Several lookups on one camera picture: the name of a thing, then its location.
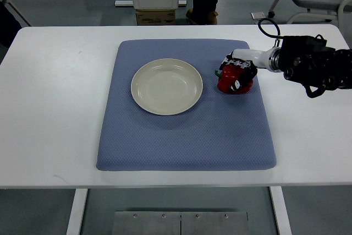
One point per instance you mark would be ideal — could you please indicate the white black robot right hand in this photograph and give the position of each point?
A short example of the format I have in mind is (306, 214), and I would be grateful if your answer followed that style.
(253, 59)

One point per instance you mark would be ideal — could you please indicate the red bell pepper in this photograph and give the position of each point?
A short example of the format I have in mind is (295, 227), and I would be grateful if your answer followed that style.
(233, 79)

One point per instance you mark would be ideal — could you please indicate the cream round plate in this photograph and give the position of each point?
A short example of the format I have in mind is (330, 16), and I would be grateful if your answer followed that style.
(166, 86)

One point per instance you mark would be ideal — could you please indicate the grey metal floor plate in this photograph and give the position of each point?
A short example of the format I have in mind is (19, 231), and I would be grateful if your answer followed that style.
(175, 222)

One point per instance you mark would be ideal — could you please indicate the tan work boot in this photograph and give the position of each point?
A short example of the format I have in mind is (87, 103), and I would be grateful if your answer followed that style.
(211, 19)

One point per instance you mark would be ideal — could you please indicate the blue textured mat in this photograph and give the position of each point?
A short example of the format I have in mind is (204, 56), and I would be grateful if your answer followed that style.
(220, 132)

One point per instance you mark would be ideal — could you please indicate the cardboard box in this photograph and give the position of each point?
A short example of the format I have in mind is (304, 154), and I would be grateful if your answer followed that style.
(155, 17)

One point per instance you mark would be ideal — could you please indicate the white base bar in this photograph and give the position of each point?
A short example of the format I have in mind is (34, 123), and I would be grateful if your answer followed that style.
(148, 4)

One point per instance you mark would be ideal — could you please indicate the white table leg right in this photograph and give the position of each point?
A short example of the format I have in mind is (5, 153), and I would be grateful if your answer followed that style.
(280, 211)

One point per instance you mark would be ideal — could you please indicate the white table leg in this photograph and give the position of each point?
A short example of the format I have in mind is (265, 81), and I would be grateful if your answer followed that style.
(77, 212)
(280, 211)

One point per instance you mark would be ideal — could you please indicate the white table leg left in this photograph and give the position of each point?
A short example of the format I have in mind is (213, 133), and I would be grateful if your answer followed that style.
(77, 212)

